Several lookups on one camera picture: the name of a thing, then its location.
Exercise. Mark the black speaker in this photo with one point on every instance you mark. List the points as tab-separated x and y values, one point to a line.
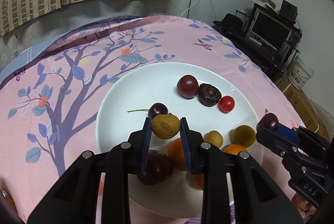
288	11

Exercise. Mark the pink deer tablecloth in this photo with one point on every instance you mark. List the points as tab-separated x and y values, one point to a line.
49	106

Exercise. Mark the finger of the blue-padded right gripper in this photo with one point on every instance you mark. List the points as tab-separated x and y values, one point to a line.
234	178

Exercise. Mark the person's right hand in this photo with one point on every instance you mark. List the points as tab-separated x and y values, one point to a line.
302	205

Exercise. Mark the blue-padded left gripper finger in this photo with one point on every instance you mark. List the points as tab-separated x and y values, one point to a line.
73	198

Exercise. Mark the small orange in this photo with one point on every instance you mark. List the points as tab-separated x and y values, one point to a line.
235	149

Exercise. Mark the dark cherry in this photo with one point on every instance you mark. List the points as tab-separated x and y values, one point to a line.
155	110
269	121

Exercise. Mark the white plastic bucket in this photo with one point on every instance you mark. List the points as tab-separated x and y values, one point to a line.
299	73

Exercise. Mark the large orange front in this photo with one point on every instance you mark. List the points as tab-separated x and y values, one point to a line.
175	153

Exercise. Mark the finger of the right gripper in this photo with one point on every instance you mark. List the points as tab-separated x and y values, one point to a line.
275	143
287	134

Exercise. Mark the red cherry tomato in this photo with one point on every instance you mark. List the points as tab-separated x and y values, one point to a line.
226	104

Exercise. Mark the large dark plum front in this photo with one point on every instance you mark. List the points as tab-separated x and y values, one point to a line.
159	168

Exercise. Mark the small yellow-green fruit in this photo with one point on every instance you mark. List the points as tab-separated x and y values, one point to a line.
165	126
214	138

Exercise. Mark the black metal shelf desk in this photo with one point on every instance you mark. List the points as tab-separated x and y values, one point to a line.
274	64

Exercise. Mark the green-orange citrus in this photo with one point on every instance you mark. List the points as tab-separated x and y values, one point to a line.
243	135

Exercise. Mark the dark wrinkled fruit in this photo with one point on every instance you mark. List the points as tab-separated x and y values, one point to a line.
208	95

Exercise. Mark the computer monitor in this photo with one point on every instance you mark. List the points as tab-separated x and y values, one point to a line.
267	30

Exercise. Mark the white oval plate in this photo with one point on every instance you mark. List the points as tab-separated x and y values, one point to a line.
124	110

